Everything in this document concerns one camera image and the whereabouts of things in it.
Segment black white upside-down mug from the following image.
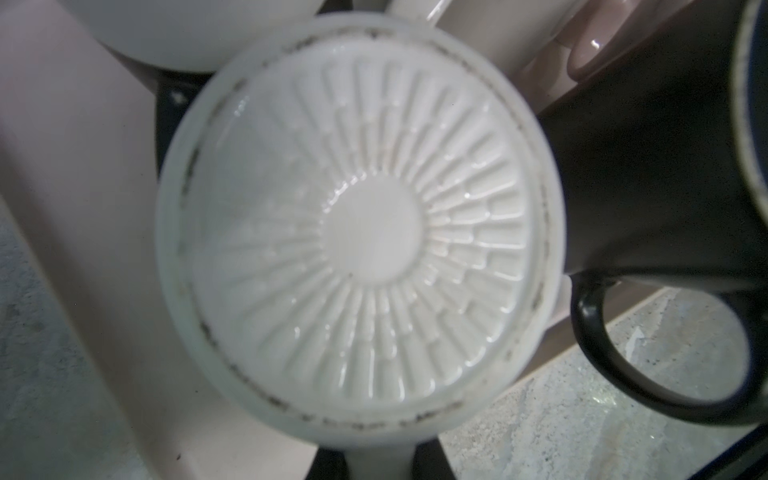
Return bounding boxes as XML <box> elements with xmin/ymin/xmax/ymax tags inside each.
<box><xmin>61</xmin><ymin>0</ymin><xmax>323</xmax><ymax>73</ymax></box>

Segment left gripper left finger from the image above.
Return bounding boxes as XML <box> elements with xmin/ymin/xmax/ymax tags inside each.
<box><xmin>305</xmin><ymin>448</ymin><xmax>348</xmax><ymax>480</ymax></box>

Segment pink upside-down mug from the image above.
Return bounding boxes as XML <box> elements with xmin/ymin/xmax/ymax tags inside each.
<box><xmin>512</xmin><ymin>0</ymin><xmax>688</xmax><ymax>113</ymax></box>

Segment white ribbed mug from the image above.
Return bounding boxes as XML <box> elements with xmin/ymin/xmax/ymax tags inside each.
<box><xmin>155</xmin><ymin>1</ymin><xmax>565</xmax><ymax>479</ymax></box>

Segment cream upside-down mug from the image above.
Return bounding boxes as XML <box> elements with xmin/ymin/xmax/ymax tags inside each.
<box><xmin>385</xmin><ymin>0</ymin><xmax>587</xmax><ymax>74</ymax></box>

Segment pink tray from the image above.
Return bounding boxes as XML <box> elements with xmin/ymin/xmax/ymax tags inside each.
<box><xmin>0</xmin><ymin>0</ymin><xmax>667</xmax><ymax>480</ymax></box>

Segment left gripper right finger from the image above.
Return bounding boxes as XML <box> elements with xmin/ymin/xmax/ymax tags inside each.
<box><xmin>412</xmin><ymin>438</ymin><xmax>456</xmax><ymax>480</ymax></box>

